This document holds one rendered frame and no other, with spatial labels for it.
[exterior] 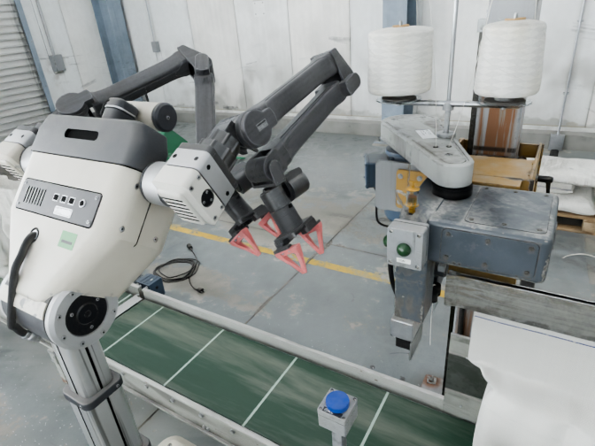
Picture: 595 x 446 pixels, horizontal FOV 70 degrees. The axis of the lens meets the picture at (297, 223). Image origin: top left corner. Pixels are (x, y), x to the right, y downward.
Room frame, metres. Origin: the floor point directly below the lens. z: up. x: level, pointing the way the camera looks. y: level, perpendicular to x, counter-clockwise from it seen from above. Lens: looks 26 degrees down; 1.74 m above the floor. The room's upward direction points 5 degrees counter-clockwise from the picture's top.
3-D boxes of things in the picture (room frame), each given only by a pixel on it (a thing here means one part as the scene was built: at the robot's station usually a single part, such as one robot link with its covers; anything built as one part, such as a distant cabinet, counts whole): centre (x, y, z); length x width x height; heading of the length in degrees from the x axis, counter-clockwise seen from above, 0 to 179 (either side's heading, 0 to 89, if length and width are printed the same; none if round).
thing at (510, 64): (1.02, -0.52, 1.61); 0.15 x 0.14 x 0.17; 57
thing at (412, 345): (0.82, -0.25, 0.98); 0.09 x 0.05 x 0.05; 147
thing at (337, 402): (0.76, -0.06, 0.84); 0.06 x 0.06 x 0.02
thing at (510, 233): (0.83, -0.40, 1.21); 0.30 x 0.25 x 0.30; 57
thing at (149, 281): (2.17, 0.99, 0.35); 0.30 x 0.15 x 0.15; 57
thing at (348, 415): (0.76, -0.06, 0.81); 0.08 x 0.08 x 0.06; 57
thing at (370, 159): (1.31, -0.27, 1.25); 0.10 x 0.08 x 0.12; 172
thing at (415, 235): (0.77, -0.23, 1.29); 0.08 x 0.05 x 0.09; 57
